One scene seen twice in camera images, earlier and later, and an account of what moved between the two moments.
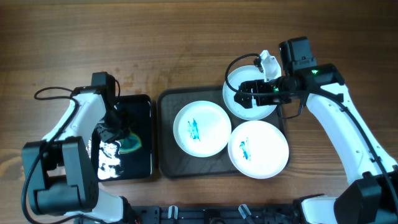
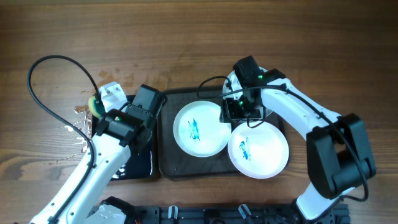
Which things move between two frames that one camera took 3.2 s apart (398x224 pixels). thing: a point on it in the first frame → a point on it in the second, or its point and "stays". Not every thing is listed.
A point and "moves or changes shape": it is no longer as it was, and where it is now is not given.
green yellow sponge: [130, 143] moves or changes shape
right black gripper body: [276, 86] → [240, 108]
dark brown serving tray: [173, 162] stays
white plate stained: [202, 129] stays
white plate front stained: [258, 149] stays
